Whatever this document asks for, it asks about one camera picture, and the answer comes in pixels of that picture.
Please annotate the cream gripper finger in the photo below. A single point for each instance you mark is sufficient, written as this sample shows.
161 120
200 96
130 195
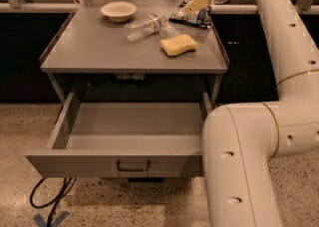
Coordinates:
193 6

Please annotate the blue chip bag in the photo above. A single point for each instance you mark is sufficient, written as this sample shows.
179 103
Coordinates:
199 18

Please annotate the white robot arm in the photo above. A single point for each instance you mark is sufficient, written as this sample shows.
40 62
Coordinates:
238 139

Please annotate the open grey top drawer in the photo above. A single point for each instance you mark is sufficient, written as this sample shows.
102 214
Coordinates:
89 138

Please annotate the yellow sponge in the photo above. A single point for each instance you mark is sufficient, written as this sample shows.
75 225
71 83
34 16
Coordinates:
178 45

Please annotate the clear plastic water bottle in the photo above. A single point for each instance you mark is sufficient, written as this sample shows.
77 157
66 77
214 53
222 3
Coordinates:
145 27

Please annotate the white paper bowl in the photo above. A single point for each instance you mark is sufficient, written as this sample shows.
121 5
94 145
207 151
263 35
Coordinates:
119 11

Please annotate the grey metal cabinet table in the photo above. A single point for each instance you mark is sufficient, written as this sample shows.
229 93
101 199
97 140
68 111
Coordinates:
92 44

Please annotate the white railing ledge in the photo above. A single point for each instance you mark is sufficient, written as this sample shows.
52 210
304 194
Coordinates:
68 8

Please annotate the black drawer handle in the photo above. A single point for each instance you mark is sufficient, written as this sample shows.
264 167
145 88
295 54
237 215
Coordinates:
133 166

